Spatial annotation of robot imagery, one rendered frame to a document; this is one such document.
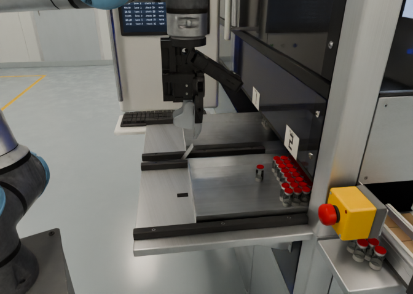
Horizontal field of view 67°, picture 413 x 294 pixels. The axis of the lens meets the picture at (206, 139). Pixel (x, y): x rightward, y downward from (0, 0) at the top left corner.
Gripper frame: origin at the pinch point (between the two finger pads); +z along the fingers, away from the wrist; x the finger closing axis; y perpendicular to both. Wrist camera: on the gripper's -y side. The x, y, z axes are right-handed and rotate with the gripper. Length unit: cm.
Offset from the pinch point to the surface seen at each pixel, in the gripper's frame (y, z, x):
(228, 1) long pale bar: -18, -23, -65
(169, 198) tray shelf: 6.9, 21.4, -5.8
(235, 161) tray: -13.2, 19.4, -19.5
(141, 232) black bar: 13.2, 19.5, 8.0
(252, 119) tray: -28, 20, -54
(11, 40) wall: 274, 64, -543
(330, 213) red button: -22.3, 8.1, 19.4
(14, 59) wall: 277, 96, -543
